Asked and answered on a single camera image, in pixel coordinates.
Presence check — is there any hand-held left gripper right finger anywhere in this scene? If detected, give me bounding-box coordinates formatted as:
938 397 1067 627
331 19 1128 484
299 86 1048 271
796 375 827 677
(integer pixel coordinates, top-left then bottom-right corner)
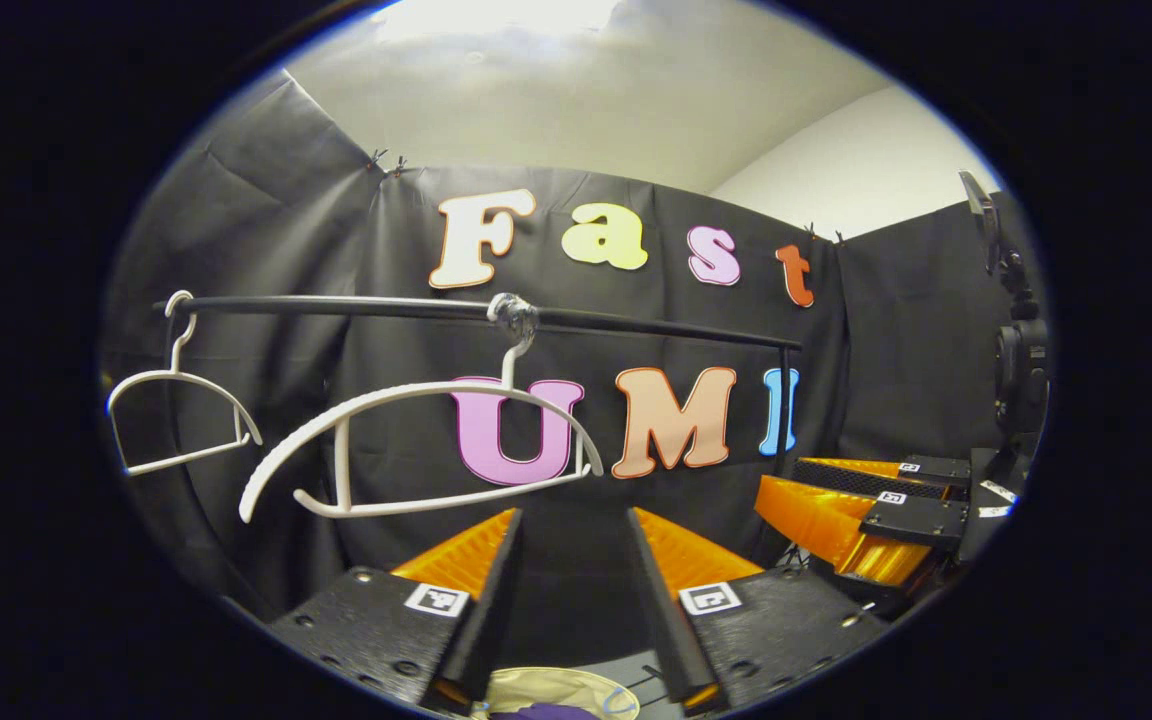
626 505 892 713

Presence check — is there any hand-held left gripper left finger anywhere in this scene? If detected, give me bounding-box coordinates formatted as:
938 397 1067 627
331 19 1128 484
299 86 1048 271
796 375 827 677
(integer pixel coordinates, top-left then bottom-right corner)
266 507 525 713

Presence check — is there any beige laundry hamper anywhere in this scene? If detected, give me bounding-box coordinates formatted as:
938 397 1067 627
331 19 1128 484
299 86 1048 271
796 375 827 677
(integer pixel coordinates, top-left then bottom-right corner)
471 665 642 720

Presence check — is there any purple ribbed jacket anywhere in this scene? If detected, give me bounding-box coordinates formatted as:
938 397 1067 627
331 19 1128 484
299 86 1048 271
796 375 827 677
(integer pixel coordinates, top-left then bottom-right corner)
491 702 602 720

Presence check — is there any white hanger with taped hook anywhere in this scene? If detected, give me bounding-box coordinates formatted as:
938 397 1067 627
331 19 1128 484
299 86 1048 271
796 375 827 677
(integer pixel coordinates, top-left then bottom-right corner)
239 293 605 523

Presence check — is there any white plastic hanger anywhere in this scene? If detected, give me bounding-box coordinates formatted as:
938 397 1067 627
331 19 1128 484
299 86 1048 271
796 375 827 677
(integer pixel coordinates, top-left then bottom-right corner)
106 290 264 477

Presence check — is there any black clothes rail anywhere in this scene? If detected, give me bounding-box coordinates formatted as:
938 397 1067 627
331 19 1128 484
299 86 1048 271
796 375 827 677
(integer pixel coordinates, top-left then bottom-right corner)
154 293 803 611

